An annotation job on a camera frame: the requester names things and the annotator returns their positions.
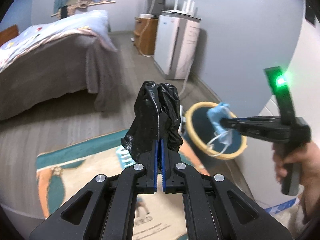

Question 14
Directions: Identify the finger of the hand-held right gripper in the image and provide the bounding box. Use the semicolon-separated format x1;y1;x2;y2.
220;116;284;128
234;124;285;140

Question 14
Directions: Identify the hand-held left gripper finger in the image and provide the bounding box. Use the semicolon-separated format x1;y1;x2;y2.
29;139;161;240
162;139;293;240

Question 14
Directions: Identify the blue face mask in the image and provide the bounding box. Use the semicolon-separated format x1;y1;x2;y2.
206;102;238;159

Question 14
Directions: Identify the yellow rimmed teal trash bin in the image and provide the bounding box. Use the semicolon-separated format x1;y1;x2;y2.
184;102;248;161

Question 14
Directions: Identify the black plastic bag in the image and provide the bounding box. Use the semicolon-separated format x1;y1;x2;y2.
120;80;184;163

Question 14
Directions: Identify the person's right forearm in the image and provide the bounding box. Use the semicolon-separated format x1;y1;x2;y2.
299;176;320;228

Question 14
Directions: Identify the person's right hand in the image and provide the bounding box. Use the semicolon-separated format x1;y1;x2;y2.
272;140;320;187

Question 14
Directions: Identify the blue white small package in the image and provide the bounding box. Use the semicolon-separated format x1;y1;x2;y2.
116;146;138;167

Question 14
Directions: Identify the teal and orange rug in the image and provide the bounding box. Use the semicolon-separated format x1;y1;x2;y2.
36;127;240;240

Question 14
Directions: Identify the white air purifier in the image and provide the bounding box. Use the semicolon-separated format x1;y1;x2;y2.
154;10;202;80

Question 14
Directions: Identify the wooden cabinet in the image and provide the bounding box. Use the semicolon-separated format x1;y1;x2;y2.
134;17;158;55

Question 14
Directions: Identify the white router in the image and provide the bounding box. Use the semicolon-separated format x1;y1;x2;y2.
174;0;197;17

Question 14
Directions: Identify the bed with brown skirt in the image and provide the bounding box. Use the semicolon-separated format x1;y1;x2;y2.
0;10;118;123

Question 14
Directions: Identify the light blue printed blanket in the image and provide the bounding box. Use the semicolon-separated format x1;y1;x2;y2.
0;10;118;73

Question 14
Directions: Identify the wooden headboard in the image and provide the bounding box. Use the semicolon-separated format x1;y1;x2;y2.
0;24;20;47

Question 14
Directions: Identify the white hose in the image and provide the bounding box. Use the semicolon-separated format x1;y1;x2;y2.
141;17;193;98

